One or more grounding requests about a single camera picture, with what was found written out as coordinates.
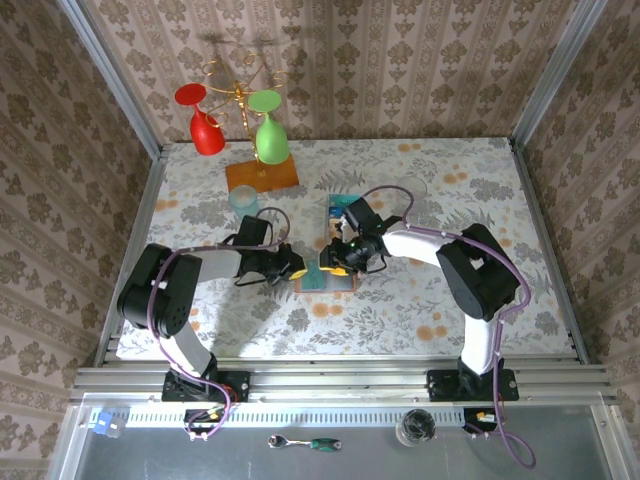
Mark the teal credit card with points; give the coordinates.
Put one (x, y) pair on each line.
(339, 201)
(315, 277)

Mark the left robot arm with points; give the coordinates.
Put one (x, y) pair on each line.
(152, 297)

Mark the floral print tablecloth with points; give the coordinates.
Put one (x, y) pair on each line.
(350, 320)

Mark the frosted blue tumbler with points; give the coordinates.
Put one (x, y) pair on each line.
(243, 200)

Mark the gold glass rack wooden base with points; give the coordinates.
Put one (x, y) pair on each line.
(250, 177)

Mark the clear drinking glass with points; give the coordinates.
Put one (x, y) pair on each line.
(421, 186)

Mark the green wine glass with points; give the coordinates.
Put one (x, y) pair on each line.
(271, 142)

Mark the red wine glass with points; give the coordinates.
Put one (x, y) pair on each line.
(205, 135)

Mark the black connector block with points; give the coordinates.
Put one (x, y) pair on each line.
(472, 425)
(200, 416)

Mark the clear glass jar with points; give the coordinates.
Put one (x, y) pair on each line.
(415, 427)

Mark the blue white plastic connector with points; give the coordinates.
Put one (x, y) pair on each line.
(106, 423)

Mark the aluminium front rail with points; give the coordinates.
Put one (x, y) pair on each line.
(350, 380)

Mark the aluminium side rail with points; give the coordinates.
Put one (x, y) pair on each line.
(541, 225)
(145, 200)

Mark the aluminium frame post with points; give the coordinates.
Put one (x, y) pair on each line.
(547, 75)
(112, 75)

